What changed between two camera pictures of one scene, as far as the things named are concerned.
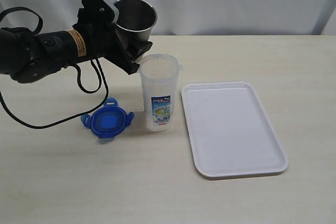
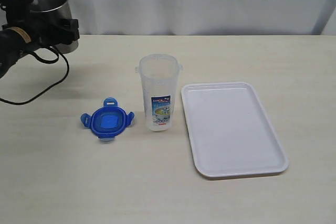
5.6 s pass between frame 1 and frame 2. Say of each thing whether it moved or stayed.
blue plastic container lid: stayed
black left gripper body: moved
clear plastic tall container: stayed
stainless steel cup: moved
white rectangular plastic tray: stayed
